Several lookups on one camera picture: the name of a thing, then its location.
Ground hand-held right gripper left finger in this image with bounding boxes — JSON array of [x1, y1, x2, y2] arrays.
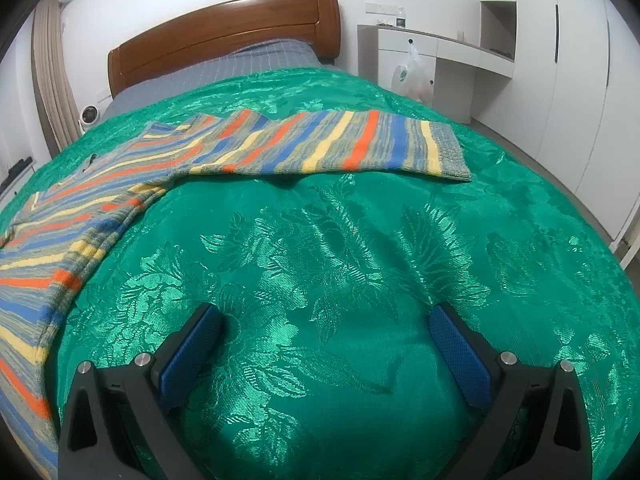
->
[[59, 303, 226, 480]]

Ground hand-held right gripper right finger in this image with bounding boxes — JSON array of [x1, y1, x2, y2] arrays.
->
[[429, 303, 593, 480]]

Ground striped knit sweater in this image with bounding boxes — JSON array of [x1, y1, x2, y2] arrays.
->
[[0, 109, 473, 461]]

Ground green patterned blanket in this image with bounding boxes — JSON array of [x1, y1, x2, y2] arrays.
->
[[0, 67, 640, 480]]

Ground white low cabinet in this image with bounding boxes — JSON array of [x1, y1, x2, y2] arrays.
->
[[0, 152, 51, 216]]

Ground small white round fan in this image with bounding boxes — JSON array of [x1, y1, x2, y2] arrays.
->
[[77, 104, 101, 133]]

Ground black flat device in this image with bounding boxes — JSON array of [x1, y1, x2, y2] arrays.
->
[[0, 157, 33, 191]]

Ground white wardrobe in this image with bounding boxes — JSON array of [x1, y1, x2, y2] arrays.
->
[[470, 0, 631, 241]]

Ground grey checked bed sheet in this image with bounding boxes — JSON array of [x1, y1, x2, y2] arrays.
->
[[102, 40, 323, 121]]

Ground white plastic bag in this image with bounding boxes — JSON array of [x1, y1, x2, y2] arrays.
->
[[390, 42, 433, 106]]

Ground beige curtain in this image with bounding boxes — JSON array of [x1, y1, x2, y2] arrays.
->
[[31, 0, 81, 158]]

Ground white built-in desk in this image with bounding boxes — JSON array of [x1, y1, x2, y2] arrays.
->
[[356, 24, 516, 123]]

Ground wooden headboard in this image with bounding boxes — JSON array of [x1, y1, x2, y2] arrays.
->
[[107, 0, 342, 98]]

